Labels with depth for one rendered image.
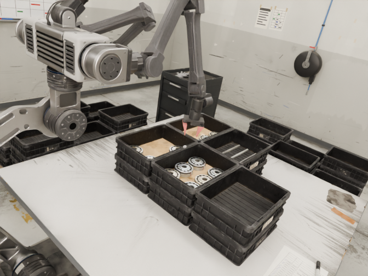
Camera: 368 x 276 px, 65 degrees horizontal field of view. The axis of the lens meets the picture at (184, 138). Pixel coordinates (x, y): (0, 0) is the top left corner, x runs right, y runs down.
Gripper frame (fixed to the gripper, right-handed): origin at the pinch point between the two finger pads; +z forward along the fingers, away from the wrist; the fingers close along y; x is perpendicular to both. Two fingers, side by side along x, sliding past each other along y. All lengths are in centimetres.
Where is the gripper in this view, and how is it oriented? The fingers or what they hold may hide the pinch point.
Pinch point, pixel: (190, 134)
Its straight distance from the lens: 150.8
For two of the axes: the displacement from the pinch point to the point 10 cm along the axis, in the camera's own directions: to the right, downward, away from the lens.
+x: 0.4, 4.5, -8.9
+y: -9.8, -1.4, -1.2
